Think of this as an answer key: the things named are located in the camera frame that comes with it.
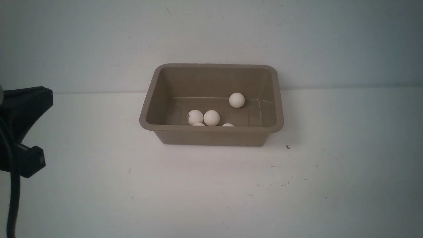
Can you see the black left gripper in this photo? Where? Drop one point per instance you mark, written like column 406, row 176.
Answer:
column 20, row 110

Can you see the marked white table-tennis ball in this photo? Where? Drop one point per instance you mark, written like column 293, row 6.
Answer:
column 194, row 117

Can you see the tan plastic bin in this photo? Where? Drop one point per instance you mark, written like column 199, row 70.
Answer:
column 176, row 89

